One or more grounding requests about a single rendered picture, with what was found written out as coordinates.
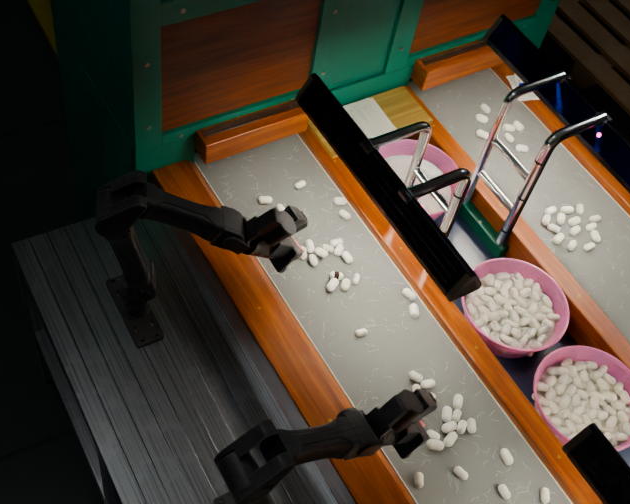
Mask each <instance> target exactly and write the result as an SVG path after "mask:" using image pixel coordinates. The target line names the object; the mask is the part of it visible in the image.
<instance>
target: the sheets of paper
mask: <svg viewBox="0 0 630 504"><path fill-rule="evenodd" d="M343 107H344V109H345V110H346V111H347V112H348V114H349V115H350V116H351V117H352V119H353V120H354V121H355V122H356V124H357V125H358V126H359V127H360V129H361V130H362V131H363V133H364V134H365V135H366V136H367V138H374V137H377V136H379V135H382V134H385V133H388V132H391V131H394V130H396V129H397V128H396V127H395V126H394V125H393V124H392V123H391V121H390V120H389V119H388V117H387V116H386V115H385V113H384V112H383V111H382V109H381V108H380V107H379V105H378V104H377V103H376V101H375V100H374V99H373V97H372V98H365V99H363V100H361V101H358V102H355V103H351V104H348V105H344V106H343Z"/></svg>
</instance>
